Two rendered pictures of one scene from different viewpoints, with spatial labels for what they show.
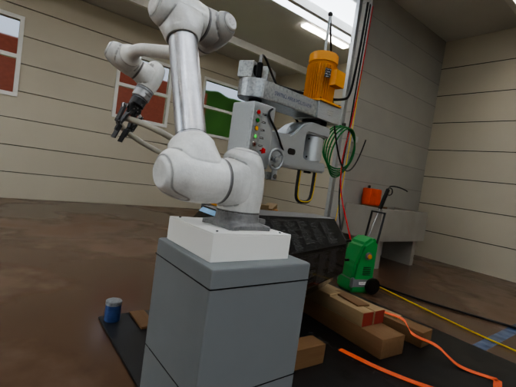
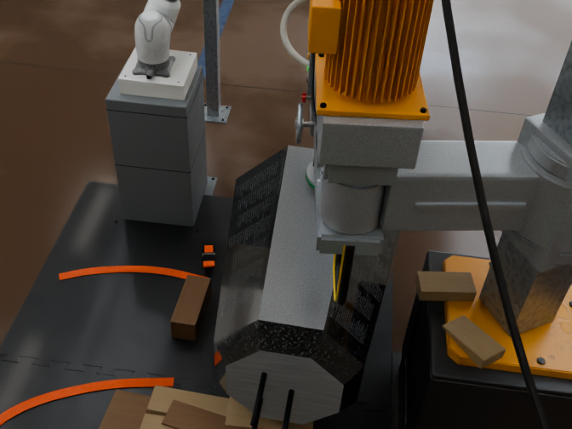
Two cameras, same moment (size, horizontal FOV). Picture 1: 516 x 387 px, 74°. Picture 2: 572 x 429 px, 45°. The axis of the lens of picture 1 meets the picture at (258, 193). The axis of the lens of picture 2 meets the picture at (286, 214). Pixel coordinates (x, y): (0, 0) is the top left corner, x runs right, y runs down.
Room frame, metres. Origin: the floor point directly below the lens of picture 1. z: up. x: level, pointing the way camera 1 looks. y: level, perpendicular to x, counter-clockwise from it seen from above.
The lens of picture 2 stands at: (3.72, -1.66, 2.66)
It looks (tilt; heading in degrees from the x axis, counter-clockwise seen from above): 42 degrees down; 132
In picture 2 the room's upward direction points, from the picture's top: 4 degrees clockwise
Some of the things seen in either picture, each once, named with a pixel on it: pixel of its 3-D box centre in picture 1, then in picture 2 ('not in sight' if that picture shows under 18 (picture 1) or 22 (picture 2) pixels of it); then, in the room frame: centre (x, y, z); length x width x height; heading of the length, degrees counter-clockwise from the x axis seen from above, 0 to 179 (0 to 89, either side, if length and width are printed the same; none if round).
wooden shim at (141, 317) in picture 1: (142, 319); not in sight; (2.25, 0.64, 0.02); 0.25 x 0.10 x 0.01; 38
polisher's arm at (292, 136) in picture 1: (289, 149); (343, 146); (2.62, -0.19, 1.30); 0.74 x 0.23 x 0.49; 134
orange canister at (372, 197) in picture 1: (373, 196); not in sight; (5.41, -1.80, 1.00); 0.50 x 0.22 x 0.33; 128
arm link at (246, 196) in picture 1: (239, 179); (151, 34); (1.22, 0.07, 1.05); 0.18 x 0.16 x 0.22; 133
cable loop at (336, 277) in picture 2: (305, 184); (342, 258); (2.82, -0.37, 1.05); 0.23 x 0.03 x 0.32; 134
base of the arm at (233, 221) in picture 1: (241, 218); (152, 63); (1.24, 0.05, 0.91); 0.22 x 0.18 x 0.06; 132
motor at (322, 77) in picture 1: (322, 80); (373, 16); (2.81, -0.38, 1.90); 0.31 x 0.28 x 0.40; 44
